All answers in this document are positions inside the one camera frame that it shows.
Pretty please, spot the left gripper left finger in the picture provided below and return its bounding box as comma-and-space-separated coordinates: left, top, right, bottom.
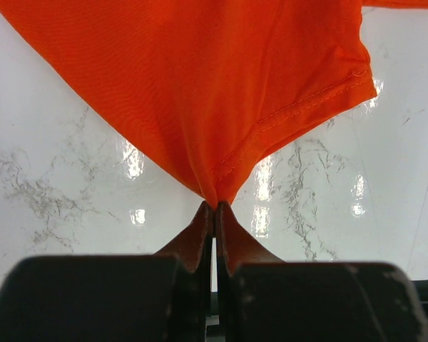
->
156, 202, 213, 341

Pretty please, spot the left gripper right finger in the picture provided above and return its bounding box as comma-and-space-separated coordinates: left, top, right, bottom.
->
215, 202, 283, 341

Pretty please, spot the orange t shirt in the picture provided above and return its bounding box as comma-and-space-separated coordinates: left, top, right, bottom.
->
0, 0, 428, 209

